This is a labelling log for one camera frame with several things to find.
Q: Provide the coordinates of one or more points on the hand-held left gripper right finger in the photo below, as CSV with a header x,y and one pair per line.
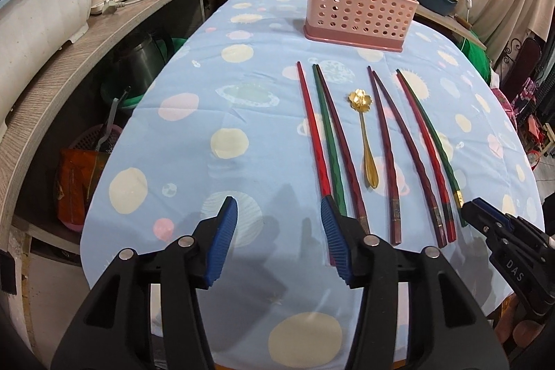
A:
x,y
334,235

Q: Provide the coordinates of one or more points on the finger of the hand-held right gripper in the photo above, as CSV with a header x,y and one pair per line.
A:
x,y
477,216

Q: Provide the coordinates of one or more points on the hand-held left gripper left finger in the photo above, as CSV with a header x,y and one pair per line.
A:
x,y
223,235

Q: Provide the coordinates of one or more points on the green chopstick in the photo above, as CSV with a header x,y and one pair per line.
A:
x,y
437,142
329,136

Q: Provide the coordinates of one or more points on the red chopstick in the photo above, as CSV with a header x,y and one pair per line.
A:
x,y
425,146
310,123

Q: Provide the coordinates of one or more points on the dark maroon chopstick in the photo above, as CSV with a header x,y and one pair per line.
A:
x,y
383,144
407,149
342,144

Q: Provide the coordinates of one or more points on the gold flower spoon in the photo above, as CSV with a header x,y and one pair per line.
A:
x,y
366,144

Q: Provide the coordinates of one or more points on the pink perforated utensil basket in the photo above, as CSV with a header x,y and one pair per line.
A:
x,y
347,6

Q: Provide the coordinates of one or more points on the person's right hand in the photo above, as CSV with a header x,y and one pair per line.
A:
x,y
520,333

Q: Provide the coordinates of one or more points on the pink floral cloth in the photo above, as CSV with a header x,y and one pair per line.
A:
x,y
520,97

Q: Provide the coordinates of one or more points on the blue dotted tablecloth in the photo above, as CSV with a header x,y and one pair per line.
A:
x,y
217,92

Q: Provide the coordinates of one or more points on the orange bag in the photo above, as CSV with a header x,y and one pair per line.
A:
x,y
78,188

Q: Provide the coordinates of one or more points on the green cloth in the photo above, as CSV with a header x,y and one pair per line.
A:
x,y
475,58

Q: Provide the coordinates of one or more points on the grey kitchen utensil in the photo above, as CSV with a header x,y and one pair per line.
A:
x,y
108,123

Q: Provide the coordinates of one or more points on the pink plastic colander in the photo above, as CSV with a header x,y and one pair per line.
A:
x,y
86,140

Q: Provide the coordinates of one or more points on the dark metal chair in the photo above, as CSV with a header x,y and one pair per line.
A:
x,y
527,53

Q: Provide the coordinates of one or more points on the green plastic basin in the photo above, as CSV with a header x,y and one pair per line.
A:
x,y
121,99

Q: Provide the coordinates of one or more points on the wood grain side shelf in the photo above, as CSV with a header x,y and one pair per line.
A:
x,y
65,62

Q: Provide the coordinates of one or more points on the white plastic tub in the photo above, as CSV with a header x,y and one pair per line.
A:
x,y
34,14

